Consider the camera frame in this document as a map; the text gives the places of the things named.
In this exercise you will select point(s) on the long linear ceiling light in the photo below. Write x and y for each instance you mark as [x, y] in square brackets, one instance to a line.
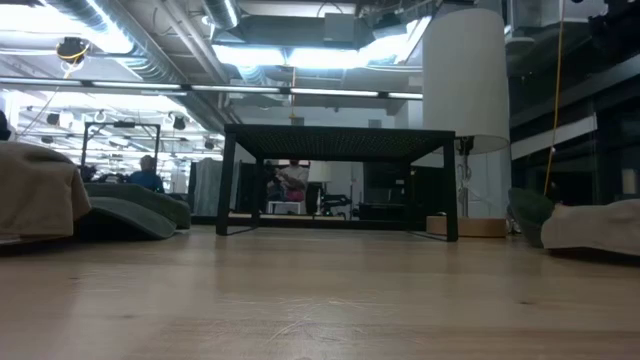
[235, 88]

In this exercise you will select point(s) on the grey curtain partition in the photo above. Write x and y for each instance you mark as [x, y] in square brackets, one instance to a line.
[207, 187]

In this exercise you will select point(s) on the silver ventilation duct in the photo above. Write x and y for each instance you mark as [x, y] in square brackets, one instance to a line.
[135, 45]

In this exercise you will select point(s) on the black perforated metal stand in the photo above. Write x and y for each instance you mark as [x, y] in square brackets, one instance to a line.
[340, 142]

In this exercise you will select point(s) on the white shade lamp, wooden base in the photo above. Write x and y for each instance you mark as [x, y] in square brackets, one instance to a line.
[465, 75]

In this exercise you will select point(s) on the dark green baseball cap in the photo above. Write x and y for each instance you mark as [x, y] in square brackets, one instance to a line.
[530, 212]
[145, 200]

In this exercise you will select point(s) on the black cabinet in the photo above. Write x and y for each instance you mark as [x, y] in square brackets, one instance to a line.
[385, 192]

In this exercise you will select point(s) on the beige baseball cap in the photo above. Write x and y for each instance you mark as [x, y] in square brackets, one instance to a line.
[35, 195]
[595, 227]

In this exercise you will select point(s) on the black aluminium table frame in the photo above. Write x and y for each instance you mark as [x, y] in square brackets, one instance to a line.
[325, 223]

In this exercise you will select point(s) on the black rectangular rig frame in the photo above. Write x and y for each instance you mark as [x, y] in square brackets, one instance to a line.
[122, 124]

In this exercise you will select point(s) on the person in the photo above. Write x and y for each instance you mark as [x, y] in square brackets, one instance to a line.
[295, 177]
[146, 180]

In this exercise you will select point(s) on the small white table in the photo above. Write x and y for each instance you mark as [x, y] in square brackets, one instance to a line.
[285, 203]

